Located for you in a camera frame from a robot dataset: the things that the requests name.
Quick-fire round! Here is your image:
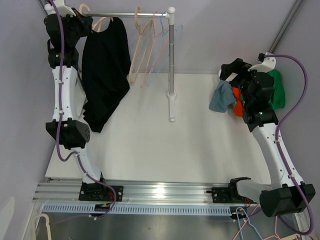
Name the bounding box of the beige wooden hanger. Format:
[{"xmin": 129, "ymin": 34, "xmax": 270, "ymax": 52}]
[
  {"xmin": 128, "ymin": 7, "xmax": 154, "ymax": 85},
  {"xmin": 78, "ymin": 3, "xmax": 115, "ymax": 34}
]

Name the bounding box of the metal clothes rack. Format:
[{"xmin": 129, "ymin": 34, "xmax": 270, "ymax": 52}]
[{"xmin": 88, "ymin": 6, "xmax": 177, "ymax": 122}]

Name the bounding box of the beige hanger on floor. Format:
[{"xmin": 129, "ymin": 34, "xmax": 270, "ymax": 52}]
[{"xmin": 31, "ymin": 213, "xmax": 53, "ymax": 240}]

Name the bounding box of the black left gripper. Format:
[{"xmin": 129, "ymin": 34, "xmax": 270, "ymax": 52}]
[{"xmin": 60, "ymin": 7, "xmax": 93, "ymax": 47}]

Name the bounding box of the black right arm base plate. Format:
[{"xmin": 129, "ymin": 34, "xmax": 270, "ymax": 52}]
[{"xmin": 206, "ymin": 187, "xmax": 249, "ymax": 204}]

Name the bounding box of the blue wire hanger on floor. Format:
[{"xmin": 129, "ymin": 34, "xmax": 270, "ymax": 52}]
[{"xmin": 232, "ymin": 207, "xmax": 263, "ymax": 240}]

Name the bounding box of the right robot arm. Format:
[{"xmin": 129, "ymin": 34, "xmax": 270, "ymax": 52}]
[{"xmin": 219, "ymin": 55, "xmax": 316, "ymax": 217}]

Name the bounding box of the light blue wire hanger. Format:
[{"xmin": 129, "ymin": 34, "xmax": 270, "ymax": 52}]
[{"xmin": 147, "ymin": 24, "xmax": 170, "ymax": 87}]

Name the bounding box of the green t shirt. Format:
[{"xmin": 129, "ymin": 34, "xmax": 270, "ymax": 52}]
[{"xmin": 268, "ymin": 69, "xmax": 286, "ymax": 110}]

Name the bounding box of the pink wire hanger on floor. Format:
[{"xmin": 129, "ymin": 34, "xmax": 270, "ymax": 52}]
[{"xmin": 232, "ymin": 183, "xmax": 281, "ymax": 240}]

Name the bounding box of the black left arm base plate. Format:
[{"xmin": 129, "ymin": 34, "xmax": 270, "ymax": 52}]
[{"xmin": 78, "ymin": 182, "xmax": 124, "ymax": 202}]

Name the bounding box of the beige hanger bottom right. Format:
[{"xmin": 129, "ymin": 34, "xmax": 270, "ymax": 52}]
[{"xmin": 282, "ymin": 233, "xmax": 318, "ymax": 240}]

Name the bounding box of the black t shirt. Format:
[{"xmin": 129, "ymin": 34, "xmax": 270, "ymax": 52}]
[{"xmin": 81, "ymin": 17, "xmax": 131, "ymax": 133}]

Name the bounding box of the pink wire hanger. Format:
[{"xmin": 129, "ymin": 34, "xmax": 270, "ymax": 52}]
[
  {"xmin": 232, "ymin": 183, "xmax": 281, "ymax": 240},
  {"xmin": 140, "ymin": 12, "xmax": 169, "ymax": 88}
]

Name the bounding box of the white perforated plastic basket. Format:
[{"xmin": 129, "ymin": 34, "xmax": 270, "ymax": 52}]
[{"xmin": 218, "ymin": 69, "xmax": 225, "ymax": 81}]

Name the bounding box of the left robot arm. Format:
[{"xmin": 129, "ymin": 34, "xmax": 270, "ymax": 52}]
[{"xmin": 44, "ymin": 13, "xmax": 108, "ymax": 201}]

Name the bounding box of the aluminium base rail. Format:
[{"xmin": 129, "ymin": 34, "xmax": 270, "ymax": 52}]
[{"xmin": 31, "ymin": 177, "xmax": 276, "ymax": 205}]

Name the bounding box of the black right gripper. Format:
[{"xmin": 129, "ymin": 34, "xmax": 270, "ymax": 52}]
[{"xmin": 219, "ymin": 59, "xmax": 258, "ymax": 107}]

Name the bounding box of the orange t shirt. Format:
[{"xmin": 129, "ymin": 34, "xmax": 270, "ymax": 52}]
[{"xmin": 232, "ymin": 87, "xmax": 243, "ymax": 118}]

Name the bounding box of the white slotted cable duct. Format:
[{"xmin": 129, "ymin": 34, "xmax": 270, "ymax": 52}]
[{"xmin": 42, "ymin": 203, "xmax": 232, "ymax": 216}]

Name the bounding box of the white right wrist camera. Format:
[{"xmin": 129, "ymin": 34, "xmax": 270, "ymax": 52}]
[{"xmin": 248, "ymin": 52, "xmax": 277, "ymax": 73}]

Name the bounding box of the grey-blue t shirt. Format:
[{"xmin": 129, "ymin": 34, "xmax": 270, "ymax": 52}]
[{"xmin": 208, "ymin": 80, "xmax": 236, "ymax": 113}]

